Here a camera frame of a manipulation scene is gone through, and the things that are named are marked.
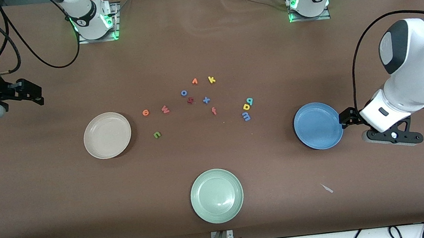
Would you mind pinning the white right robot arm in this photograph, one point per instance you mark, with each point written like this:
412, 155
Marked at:
86, 17

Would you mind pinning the blue plate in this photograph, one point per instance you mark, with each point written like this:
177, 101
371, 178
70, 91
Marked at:
319, 138

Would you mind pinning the blue foam letter x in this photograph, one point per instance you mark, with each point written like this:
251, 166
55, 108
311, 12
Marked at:
206, 100

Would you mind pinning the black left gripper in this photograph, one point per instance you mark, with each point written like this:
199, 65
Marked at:
349, 116

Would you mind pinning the blue foam letter m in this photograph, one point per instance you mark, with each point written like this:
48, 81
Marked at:
246, 114

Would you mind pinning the orange foam letter g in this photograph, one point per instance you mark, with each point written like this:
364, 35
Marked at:
144, 113

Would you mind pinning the teal foam letter p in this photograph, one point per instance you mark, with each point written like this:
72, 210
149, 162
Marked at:
247, 102

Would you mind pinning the yellow foam letter d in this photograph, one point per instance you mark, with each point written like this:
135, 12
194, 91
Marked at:
248, 105

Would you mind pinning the green foam letter n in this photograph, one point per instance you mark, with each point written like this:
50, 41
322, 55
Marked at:
156, 132

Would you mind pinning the small white paper scrap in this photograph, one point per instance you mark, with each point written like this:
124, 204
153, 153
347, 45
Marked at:
328, 189

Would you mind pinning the red foam letter f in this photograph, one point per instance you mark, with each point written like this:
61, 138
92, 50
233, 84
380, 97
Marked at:
214, 111

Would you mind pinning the blue foam letter o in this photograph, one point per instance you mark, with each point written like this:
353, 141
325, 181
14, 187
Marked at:
181, 93

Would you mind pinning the pale green plate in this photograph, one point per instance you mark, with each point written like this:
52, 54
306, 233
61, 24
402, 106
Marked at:
216, 196

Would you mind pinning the yellow foam letter k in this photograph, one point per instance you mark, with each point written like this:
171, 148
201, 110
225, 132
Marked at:
210, 80

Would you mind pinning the dark red foam letter h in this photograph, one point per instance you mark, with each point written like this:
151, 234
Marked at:
191, 101

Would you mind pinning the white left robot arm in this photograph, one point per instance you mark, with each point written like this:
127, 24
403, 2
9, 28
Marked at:
412, 70

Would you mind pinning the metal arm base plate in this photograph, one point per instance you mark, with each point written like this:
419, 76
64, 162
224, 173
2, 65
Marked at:
97, 40
311, 18

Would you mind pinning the red foam letter w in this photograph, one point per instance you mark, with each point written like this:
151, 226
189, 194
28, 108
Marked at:
165, 110

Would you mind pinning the beige brown plate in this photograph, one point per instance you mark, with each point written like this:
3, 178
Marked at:
106, 148

